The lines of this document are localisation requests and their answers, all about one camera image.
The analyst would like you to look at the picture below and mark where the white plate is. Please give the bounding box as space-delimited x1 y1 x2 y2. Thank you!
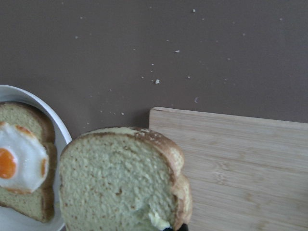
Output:
0 85 72 231

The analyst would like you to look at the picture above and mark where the wooden cutting board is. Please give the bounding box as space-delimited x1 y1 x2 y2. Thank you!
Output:
149 107 308 231

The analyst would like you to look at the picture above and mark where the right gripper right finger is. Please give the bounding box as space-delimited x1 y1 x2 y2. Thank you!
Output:
180 223 189 231

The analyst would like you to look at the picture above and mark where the bread slice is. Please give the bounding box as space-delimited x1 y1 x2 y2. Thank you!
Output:
0 102 57 222
59 127 193 231

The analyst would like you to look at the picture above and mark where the fried egg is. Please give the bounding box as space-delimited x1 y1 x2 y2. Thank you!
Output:
0 122 49 194

